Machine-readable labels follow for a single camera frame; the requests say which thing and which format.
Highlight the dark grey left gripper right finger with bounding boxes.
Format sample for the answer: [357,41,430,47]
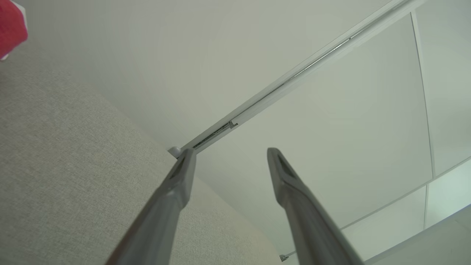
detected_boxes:
[267,147,365,265]

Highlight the red shorts with white trim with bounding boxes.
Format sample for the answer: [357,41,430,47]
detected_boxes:
[0,0,29,61]

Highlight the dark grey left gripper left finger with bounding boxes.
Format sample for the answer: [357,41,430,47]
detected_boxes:
[106,148,196,265]

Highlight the white ceiling curtain track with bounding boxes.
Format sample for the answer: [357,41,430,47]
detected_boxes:
[177,0,429,159]

